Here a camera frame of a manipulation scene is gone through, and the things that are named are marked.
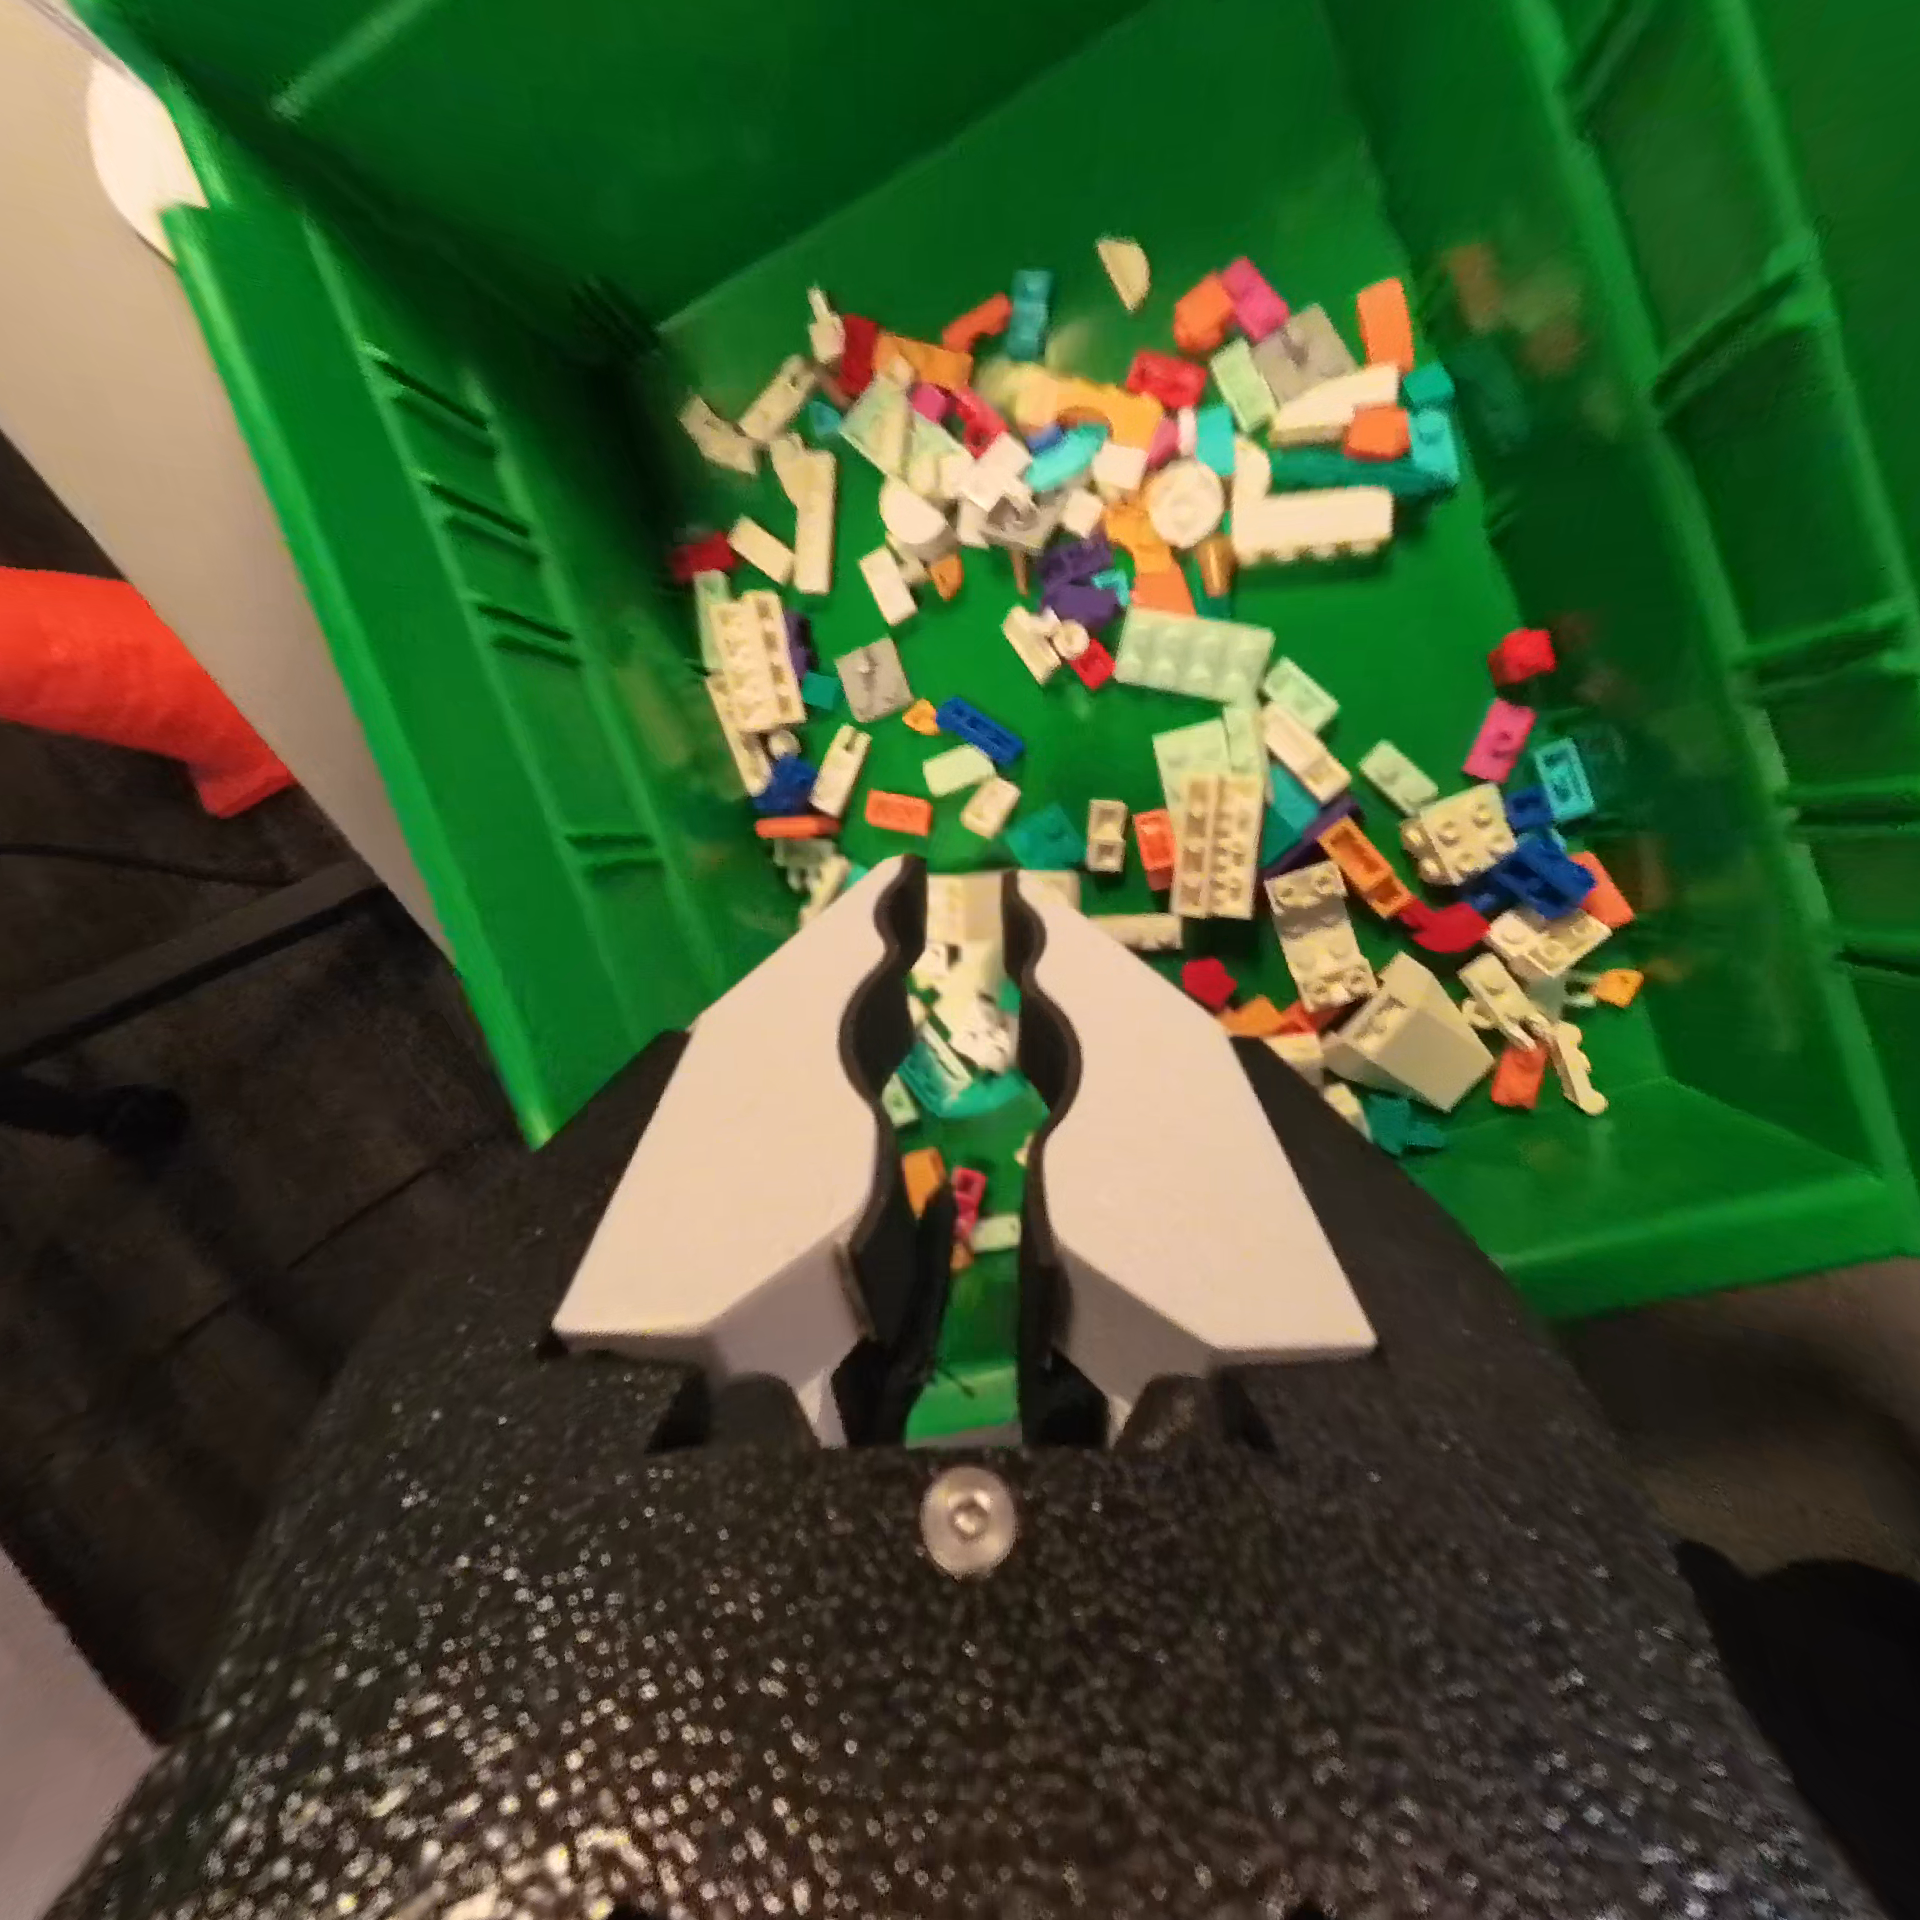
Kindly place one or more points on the green plastic bin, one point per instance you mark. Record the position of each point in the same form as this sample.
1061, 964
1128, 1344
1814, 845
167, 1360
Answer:
599, 180

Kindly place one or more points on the pile of colourful lego pieces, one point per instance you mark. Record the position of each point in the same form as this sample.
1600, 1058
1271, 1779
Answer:
1194, 660

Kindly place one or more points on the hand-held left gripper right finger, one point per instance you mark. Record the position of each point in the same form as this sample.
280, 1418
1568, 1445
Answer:
1194, 1201

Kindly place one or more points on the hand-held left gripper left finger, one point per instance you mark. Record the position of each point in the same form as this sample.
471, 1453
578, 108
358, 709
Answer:
734, 1185

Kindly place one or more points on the orange plastic object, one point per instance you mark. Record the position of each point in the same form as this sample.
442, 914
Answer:
105, 674

